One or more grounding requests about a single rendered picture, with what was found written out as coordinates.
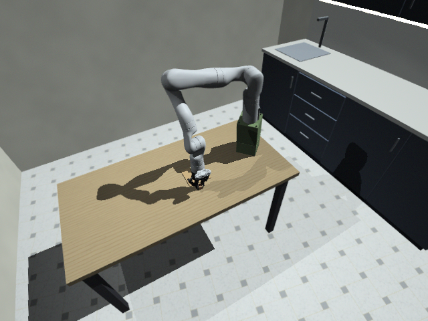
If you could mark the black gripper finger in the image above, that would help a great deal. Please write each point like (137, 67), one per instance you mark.
(204, 179)
(193, 183)

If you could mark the beige flat mat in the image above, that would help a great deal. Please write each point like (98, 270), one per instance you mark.
(187, 174)

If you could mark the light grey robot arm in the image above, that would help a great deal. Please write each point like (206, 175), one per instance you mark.
(177, 80)

